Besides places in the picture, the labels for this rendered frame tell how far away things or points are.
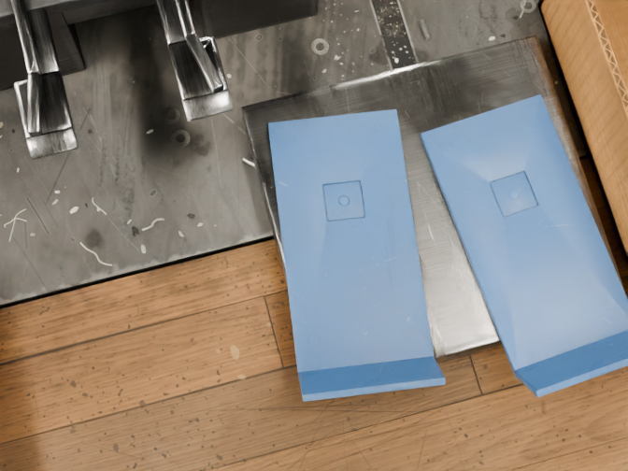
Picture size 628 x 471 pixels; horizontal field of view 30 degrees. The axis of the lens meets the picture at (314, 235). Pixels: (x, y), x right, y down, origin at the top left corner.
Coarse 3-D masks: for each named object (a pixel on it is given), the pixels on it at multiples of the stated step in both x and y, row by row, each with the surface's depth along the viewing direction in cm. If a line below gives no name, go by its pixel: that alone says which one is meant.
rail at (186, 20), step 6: (180, 0) 58; (186, 0) 58; (180, 6) 57; (186, 6) 57; (180, 12) 57; (186, 12) 57; (180, 18) 57; (186, 18) 57; (192, 18) 57; (186, 24) 57; (192, 24) 57; (186, 30) 57; (192, 30) 57; (186, 36) 57
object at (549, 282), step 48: (432, 144) 63; (480, 144) 63; (528, 144) 63; (480, 192) 62; (576, 192) 62; (480, 240) 62; (528, 240) 62; (576, 240) 62; (480, 288) 61; (528, 288) 61; (576, 288) 61; (528, 336) 60; (576, 336) 60; (624, 336) 60; (528, 384) 58
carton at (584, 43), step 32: (544, 0) 66; (576, 0) 62; (608, 0) 67; (576, 32) 63; (608, 32) 67; (576, 64) 64; (608, 64) 59; (576, 96) 65; (608, 96) 60; (608, 128) 62; (608, 160) 63; (608, 192) 64
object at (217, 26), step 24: (120, 0) 59; (144, 0) 60; (216, 0) 62; (240, 0) 63; (264, 0) 64; (288, 0) 64; (312, 0) 65; (72, 24) 64; (216, 24) 65; (240, 24) 66; (264, 24) 67; (0, 48) 61; (72, 48) 63; (0, 72) 63; (24, 72) 64; (72, 72) 66
